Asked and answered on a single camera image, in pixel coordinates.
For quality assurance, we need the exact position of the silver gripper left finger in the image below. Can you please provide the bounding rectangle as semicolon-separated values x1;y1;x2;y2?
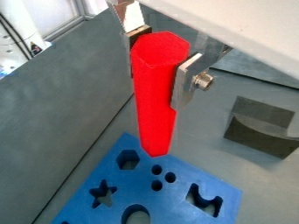
105;0;152;77

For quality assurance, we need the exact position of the black curved cradle stand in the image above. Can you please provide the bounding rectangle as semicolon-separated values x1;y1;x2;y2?
224;96;299;159

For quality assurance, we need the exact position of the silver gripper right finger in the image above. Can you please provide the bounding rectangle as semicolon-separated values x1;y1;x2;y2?
171;32;232;111

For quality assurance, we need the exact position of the blue foam shape-sorter block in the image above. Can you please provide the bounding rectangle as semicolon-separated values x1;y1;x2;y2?
51;133;241;224

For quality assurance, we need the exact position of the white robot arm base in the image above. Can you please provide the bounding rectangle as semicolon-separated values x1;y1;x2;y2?
0;0;52;80

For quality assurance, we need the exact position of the red hexagonal prism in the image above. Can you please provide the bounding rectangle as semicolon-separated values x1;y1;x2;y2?
131;31;191;157

